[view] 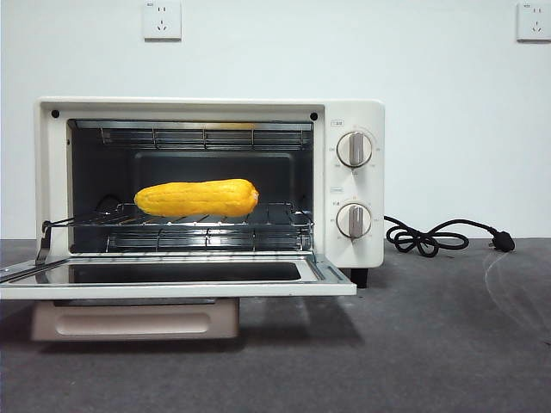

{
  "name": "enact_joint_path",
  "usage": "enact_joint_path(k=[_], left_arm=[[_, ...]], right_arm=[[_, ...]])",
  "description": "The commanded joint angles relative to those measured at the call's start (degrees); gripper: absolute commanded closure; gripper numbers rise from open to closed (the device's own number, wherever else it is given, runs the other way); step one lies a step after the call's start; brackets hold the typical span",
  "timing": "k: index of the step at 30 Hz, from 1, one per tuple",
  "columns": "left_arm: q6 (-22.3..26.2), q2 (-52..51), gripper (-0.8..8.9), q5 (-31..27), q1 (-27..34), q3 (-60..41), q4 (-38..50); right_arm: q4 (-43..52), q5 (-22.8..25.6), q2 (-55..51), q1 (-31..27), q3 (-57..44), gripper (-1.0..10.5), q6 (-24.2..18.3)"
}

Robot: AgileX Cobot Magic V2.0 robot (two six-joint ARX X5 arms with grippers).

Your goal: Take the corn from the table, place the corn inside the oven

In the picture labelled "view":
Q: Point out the yellow corn cob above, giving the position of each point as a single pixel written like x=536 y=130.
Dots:
x=198 y=198

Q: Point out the oven door with glass window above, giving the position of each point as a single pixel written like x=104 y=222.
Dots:
x=172 y=291

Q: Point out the cream oven knob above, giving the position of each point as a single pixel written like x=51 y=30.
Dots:
x=354 y=221
x=354 y=149

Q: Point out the cream Toshiba toaster oven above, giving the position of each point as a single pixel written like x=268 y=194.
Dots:
x=353 y=112

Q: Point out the metal heater guard grille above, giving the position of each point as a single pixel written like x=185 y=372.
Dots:
x=206 y=241
x=202 y=138

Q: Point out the white wall socket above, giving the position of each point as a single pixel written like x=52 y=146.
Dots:
x=536 y=23
x=162 y=21

